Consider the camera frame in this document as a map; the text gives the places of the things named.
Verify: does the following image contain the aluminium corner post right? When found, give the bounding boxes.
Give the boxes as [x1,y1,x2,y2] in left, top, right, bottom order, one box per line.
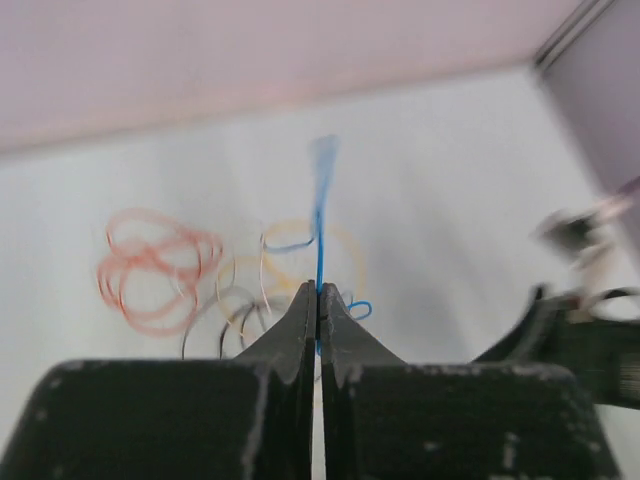
[533,0,616,70]

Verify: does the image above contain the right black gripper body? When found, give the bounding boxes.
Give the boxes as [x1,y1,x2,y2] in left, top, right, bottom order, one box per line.
[475,284,639,408]

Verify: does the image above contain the orange thin cable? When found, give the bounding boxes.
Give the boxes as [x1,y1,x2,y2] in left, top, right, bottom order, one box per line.
[95,207,225,339]

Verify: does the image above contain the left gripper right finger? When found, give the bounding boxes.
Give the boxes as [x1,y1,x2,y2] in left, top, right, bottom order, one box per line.
[319,284,622,479]

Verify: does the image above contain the yellow thin cable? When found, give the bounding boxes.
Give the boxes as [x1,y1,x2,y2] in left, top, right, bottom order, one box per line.
[214,218,369,326]

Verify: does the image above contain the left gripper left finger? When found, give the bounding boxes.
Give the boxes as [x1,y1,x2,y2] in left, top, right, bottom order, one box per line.
[1,282,317,479]

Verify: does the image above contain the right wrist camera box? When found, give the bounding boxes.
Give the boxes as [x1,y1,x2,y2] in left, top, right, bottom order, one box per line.
[534,193,635,286]

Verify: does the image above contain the blue thin cable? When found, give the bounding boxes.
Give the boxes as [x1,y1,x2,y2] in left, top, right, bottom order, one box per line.
[262,134,374,359]

